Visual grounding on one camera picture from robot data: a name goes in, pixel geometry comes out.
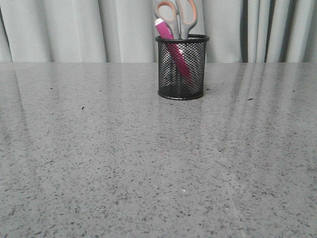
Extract grey white curtain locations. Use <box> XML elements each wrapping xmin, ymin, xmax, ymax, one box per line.
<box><xmin>0</xmin><ymin>0</ymin><xmax>317</xmax><ymax>62</ymax></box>

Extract grey orange handled scissors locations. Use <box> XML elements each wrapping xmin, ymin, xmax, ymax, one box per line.
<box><xmin>154</xmin><ymin>0</ymin><xmax>198</xmax><ymax>40</ymax></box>

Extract pink marker pen clear cap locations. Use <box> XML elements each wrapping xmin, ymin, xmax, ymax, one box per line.
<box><xmin>155</xmin><ymin>18</ymin><xmax>192</xmax><ymax>83</ymax></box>

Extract black mesh pen holder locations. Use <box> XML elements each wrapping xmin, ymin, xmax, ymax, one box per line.
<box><xmin>156</xmin><ymin>34</ymin><xmax>210</xmax><ymax>100</ymax></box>

